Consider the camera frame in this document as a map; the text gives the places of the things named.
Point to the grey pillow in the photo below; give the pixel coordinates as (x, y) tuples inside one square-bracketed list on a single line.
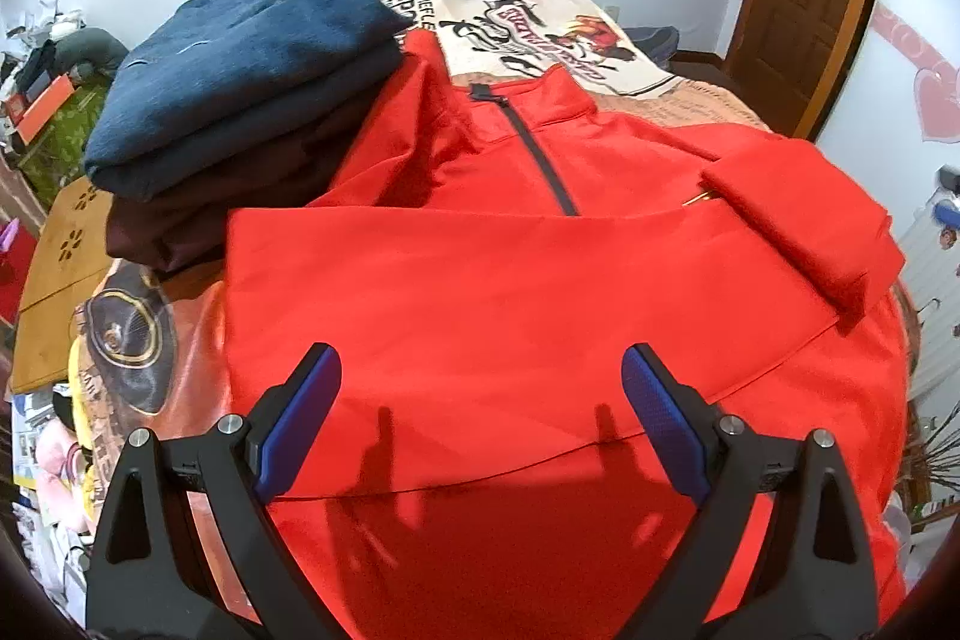
[(94, 51)]

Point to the white paper clutter pile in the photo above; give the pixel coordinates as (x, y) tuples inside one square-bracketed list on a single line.
[(52, 14)]

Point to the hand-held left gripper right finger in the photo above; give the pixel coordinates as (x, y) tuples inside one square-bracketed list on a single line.
[(667, 430)]

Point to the green cloth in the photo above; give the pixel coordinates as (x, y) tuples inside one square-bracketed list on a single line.
[(67, 145)]

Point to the dried twig bundle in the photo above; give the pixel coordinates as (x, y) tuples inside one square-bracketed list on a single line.
[(930, 460)]

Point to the printed blanket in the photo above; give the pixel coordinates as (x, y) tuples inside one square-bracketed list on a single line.
[(525, 33)]

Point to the folded dark maroon garment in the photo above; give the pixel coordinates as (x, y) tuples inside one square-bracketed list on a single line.
[(187, 220)]

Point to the folded blue garment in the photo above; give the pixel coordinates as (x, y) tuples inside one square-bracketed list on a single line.
[(225, 78)]

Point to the pink heart wall decoration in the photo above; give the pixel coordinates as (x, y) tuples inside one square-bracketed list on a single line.
[(937, 100)]

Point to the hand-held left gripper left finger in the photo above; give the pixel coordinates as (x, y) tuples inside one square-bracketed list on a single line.
[(300, 419)]

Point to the red jacket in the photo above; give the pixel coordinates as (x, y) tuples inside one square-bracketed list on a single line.
[(487, 280)]

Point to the pile of assorted toys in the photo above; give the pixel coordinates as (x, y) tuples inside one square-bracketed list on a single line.
[(56, 460)]

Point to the dark blue bag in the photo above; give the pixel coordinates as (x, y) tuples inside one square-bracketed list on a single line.
[(656, 40)]

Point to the orange box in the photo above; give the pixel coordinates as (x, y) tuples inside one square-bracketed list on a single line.
[(45, 111)]

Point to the wooden table with flower cutouts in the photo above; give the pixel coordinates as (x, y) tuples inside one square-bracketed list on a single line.
[(52, 310)]

